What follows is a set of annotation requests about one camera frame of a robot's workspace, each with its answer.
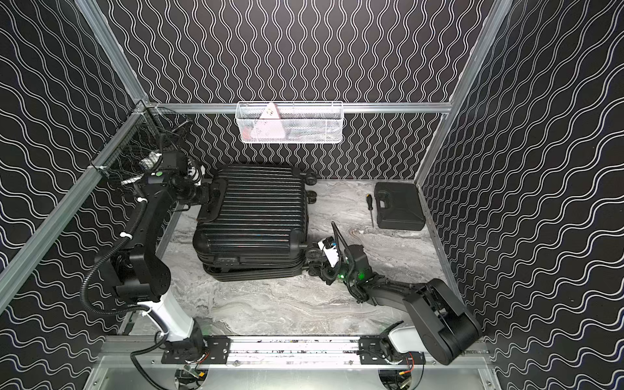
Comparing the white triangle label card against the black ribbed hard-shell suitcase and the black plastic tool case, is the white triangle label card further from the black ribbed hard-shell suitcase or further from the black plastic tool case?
the black plastic tool case

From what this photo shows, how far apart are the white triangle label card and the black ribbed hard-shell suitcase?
120mm

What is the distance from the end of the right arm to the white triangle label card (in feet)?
1.46

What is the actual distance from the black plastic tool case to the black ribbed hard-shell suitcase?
1.23 ft

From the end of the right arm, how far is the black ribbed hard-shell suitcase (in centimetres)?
5

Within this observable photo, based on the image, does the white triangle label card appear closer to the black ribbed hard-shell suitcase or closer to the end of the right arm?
the black ribbed hard-shell suitcase

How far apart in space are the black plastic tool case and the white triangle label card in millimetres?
521

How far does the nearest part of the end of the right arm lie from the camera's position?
691mm

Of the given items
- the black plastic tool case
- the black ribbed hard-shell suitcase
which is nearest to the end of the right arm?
the black ribbed hard-shell suitcase

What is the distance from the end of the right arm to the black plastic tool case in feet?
1.11

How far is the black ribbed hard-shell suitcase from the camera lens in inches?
29.4

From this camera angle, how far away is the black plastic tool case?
1020 millimetres

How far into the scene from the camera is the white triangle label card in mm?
898
